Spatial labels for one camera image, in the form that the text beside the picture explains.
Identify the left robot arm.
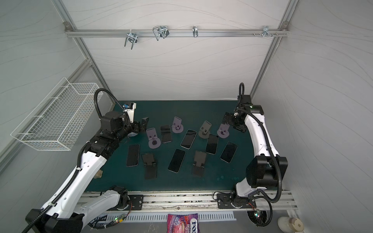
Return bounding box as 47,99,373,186
23,88,149,233

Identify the grey round stand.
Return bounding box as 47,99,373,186
198,120,212,139

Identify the small jar black lid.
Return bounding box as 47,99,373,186
95,170,103,179

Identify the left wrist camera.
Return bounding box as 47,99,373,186
123,102,137,123

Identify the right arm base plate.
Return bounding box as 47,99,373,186
212,192,256,210

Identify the white wire basket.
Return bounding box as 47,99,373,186
11,78,99,151

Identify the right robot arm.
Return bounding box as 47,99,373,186
212,83,288,227

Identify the purple round stand centre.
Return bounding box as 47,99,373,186
172,116,184,134

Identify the pink candy bag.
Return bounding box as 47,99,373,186
167,214,200,233

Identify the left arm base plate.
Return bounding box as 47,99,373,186
114,194,144,211

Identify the purple round stand left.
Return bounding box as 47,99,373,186
146,128,161,149

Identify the black folding stand right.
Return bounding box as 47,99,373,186
192,151,207,177

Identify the silver phone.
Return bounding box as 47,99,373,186
180,129,197,149

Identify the purple round stand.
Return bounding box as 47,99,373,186
172,116,184,134
217,124,230,139
146,128,161,149

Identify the purple round stand right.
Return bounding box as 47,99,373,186
217,124,230,139

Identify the dark phone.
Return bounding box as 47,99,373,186
205,134,219,154

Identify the white tape roll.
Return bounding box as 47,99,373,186
277,216,305,233

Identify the purple case phone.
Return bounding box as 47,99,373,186
160,125,173,143
126,144,140,167

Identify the aluminium top crossbar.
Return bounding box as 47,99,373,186
63,22,289,38

